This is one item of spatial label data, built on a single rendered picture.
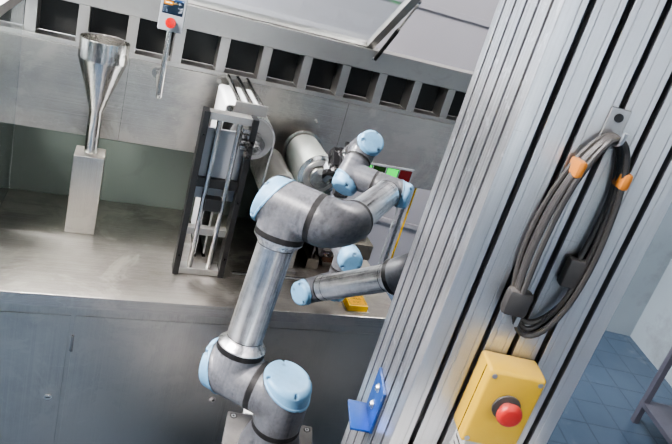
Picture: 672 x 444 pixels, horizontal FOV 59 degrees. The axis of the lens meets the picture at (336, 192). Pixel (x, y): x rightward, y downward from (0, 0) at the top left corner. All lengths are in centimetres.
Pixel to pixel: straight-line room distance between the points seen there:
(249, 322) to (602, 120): 88
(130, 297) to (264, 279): 58
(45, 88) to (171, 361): 99
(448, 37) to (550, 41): 292
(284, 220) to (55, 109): 116
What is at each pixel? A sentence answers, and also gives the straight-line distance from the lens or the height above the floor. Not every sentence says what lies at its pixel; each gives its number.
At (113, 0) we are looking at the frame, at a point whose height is 161.
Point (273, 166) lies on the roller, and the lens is 206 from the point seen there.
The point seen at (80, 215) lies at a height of 97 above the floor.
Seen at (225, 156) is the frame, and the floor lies 130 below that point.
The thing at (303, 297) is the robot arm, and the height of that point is 102.
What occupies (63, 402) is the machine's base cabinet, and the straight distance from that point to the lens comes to 210.
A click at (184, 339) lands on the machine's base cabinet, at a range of 195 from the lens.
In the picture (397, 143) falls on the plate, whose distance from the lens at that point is 245.
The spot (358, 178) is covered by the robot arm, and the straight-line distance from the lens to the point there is 165.
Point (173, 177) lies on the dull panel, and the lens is 232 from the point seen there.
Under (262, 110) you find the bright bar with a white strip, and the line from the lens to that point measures 188.
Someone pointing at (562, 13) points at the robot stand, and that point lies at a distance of 79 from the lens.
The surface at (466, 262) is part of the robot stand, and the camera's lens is 86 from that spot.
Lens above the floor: 193
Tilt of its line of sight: 21 degrees down
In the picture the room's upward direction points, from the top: 16 degrees clockwise
